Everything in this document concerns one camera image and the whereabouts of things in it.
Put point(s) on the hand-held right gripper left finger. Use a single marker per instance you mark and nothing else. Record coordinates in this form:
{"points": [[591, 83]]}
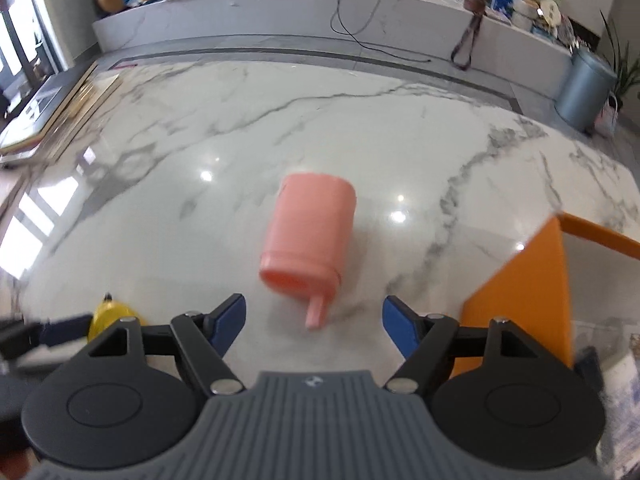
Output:
{"points": [[231, 317]]}

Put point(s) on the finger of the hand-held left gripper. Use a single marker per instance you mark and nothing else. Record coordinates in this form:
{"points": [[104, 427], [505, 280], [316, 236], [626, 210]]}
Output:
{"points": [[65, 329], [35, 357]]}

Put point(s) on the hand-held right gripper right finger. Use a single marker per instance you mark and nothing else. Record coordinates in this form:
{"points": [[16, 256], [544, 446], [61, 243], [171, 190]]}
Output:
{"points": [[400, 322]]}

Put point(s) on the yellow toy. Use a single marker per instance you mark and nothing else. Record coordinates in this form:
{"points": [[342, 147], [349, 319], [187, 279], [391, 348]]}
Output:
{"points": [[107, 317]]}

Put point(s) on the orange storage box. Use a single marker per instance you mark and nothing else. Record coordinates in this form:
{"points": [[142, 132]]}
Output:
{"points": [[525, 290]]}

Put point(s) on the framed picture on floor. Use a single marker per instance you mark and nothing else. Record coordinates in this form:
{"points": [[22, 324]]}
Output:
{"points": [[40, 110]]}

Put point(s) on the pink woven basket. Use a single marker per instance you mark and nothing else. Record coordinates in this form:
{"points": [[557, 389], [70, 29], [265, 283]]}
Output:
{"points": [[607, 115]]}

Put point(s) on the grey pedal trash can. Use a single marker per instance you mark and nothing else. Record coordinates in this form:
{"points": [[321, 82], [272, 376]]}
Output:
{"points": [[585, 90]]}

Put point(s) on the potted long-leaf plant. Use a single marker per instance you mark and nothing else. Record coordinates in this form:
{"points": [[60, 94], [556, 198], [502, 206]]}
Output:
{"points": [[625, 60]]}

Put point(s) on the round white plate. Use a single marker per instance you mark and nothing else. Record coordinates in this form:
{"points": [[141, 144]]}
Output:
{"points": [[551, 10]]}

